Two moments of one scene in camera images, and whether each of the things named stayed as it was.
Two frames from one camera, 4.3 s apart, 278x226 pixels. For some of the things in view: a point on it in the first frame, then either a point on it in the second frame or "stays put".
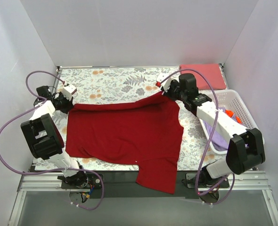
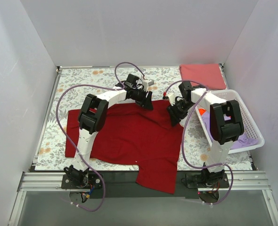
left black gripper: [65, 106] -> [144, 99]
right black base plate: [191, 179] stays put
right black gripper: [169, 90] -> [176, 112]
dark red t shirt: [146, 130] stays put
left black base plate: [94, 182] stays put
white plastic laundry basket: [232, 100] stays put
